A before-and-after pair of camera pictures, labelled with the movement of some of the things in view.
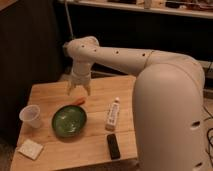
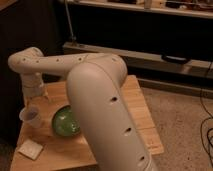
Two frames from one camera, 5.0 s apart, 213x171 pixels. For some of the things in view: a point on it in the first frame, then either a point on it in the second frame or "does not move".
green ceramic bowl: x=69 y=120 does not move
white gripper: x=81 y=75 → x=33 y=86
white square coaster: x=30 y=149 does not move
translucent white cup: x=32 y=115 does not move
